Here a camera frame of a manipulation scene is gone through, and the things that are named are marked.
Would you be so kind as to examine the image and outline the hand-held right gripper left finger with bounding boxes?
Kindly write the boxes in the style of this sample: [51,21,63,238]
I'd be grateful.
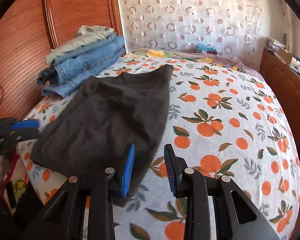
[22,144,136,240]

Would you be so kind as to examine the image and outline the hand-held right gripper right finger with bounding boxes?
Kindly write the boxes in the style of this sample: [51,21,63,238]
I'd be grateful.
[164,144,282,240]

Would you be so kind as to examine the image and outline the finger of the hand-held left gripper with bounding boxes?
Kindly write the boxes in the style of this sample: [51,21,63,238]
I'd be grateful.
[11,129,40,142]
[10,119,40,131]

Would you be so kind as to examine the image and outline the black pants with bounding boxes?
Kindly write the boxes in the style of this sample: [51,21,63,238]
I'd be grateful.
[30,64,175,207]

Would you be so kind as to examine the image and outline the khaki pants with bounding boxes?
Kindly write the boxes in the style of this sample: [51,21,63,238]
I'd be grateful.
[45,25,115,65]

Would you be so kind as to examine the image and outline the floral cloth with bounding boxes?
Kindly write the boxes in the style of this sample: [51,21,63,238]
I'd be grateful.
[4,155,34,208]

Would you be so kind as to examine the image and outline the blue jeans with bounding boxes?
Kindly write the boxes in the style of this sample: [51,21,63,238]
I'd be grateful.
[37,34,126,98]

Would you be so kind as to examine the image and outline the floral blanket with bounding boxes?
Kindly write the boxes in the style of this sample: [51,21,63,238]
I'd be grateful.
[126,48,260,74]

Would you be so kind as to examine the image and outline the blue plastic bag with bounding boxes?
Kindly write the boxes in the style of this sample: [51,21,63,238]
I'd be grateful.
[195,42,215,52]

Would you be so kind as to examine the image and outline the wooden cabinet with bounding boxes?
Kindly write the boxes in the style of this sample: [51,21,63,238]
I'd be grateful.
[259,49,300,150]

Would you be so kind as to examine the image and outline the circle pattern curtain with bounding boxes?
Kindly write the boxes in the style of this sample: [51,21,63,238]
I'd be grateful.
[115,0,264,55]

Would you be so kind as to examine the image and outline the open cardboard box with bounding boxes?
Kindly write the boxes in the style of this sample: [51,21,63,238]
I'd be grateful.
[277,47,300,64]

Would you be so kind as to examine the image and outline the stack of papers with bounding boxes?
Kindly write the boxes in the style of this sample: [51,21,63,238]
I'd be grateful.
[265,37,285,50]

